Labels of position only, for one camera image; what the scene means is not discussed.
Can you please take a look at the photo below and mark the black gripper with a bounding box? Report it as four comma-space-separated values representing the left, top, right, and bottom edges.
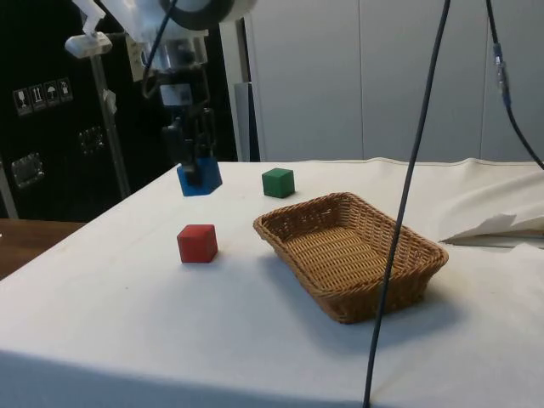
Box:
159, 67, 216, 188

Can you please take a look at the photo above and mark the blue cube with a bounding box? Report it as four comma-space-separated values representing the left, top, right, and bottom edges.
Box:
176, 156, 224, 197

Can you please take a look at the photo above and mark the green cube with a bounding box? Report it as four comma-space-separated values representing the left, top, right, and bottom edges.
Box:
261, 167, 296, 199

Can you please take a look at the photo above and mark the red cube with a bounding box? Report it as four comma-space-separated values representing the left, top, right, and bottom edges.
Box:
176, 224, 219, 264

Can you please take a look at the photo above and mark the brown wicker basket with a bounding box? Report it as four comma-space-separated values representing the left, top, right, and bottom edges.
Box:
252, 191, 451, 326

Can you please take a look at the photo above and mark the silver metal pole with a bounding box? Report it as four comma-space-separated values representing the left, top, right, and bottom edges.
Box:
90, 54, 131, 201

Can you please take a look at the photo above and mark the black cable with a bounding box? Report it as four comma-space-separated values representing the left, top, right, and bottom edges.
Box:
484, 0, 544, 170
361, 0, 451, 407
141, 0, 180, 100

